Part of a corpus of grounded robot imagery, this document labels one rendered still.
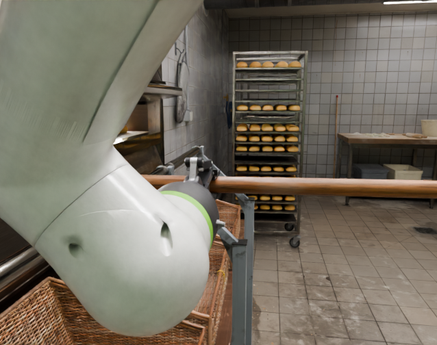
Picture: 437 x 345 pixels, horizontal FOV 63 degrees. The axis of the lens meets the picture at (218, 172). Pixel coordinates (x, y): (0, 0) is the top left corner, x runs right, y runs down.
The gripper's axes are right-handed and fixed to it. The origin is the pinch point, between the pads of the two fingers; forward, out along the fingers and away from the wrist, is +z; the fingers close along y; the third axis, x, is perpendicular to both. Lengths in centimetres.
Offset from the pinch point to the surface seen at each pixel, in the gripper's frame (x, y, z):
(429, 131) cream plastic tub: 224, 14, 447
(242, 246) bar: 3.7, 25.4, 35.4
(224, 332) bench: -3, 62, 48
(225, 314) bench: -4, 61, 59
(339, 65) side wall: 113, -80, 494
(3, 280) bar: -18.2, 5.3, -29.1
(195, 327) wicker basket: -9, 47, 27
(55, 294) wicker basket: -51, 40, 27
